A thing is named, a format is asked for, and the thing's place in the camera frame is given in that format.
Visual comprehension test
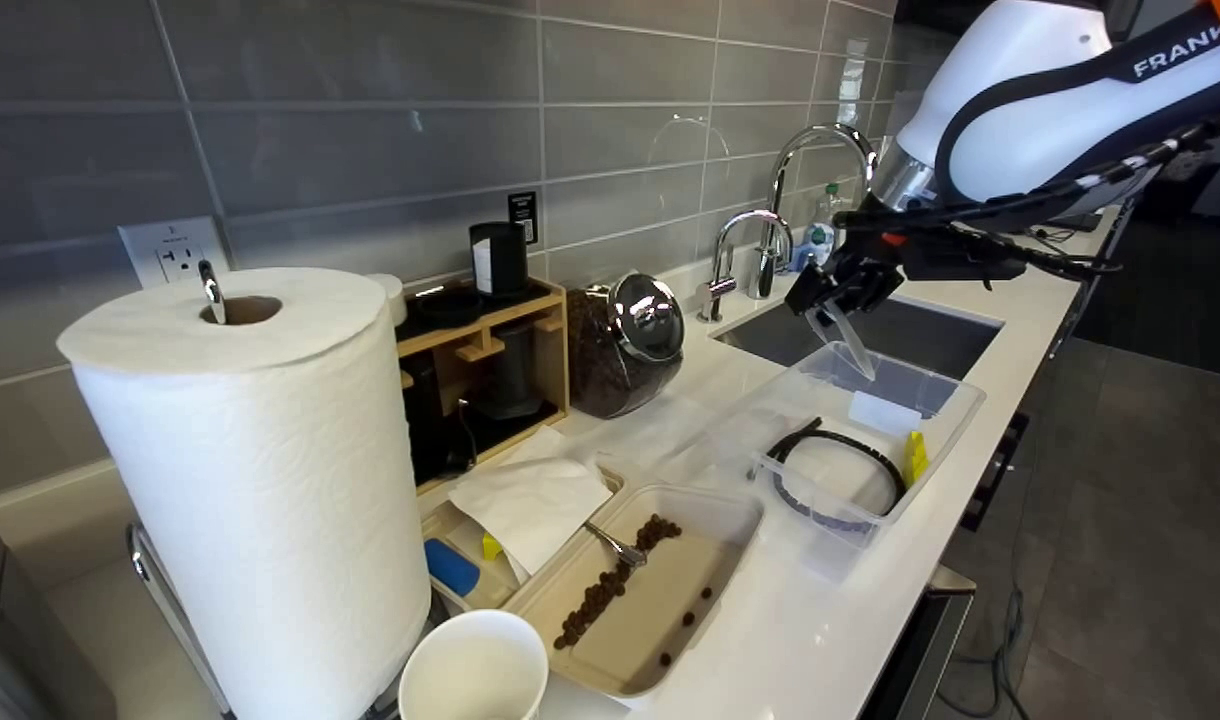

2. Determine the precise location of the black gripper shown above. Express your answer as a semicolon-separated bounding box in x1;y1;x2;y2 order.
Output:
780;209;916;327

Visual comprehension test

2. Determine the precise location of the clear plastic tote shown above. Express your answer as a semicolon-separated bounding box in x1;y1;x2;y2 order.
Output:
750;334;988;579

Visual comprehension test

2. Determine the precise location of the grey metal tray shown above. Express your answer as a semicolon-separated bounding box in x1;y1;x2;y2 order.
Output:
711;292;1010;384

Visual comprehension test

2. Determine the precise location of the small chrome faucet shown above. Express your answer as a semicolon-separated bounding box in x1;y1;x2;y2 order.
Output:
697;202;800;327

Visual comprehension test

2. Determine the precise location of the large chrome faucet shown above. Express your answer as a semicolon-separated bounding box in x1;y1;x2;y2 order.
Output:
764;121;889;272

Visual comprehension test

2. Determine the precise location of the yellow plastic strip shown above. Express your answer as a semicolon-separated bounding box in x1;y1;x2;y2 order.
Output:
895;422;936;491

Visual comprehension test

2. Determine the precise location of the black cylindrical canister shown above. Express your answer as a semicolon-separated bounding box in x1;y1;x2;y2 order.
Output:
464;221;533;305

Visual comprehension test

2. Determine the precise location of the wooden organizer box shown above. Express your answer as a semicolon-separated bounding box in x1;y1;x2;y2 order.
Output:
392;277;571;486

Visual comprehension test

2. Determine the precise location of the tray with coffee beans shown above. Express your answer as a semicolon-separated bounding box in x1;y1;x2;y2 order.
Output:
505;474;768;700

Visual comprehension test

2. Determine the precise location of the white napkin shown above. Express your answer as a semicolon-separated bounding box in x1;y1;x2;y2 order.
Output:
443;457;616;579

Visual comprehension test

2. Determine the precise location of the blue sponge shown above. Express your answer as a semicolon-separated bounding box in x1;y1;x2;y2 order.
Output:
419;535;487;601

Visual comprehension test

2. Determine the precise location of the white paper cup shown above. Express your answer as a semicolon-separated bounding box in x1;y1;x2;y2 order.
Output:
392;604;558;720

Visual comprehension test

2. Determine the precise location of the white paper towel roll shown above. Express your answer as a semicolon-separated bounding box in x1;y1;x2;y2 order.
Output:
54;263;436;720

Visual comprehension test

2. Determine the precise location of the small black wall outlet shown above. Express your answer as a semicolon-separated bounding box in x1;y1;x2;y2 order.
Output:
505;189;546;249

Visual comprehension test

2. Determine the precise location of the black floor cable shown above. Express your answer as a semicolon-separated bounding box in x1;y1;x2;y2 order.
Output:
936;579;1039;720

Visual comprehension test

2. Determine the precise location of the white wall outlet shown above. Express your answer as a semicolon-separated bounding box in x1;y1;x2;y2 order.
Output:
113;210;234;292

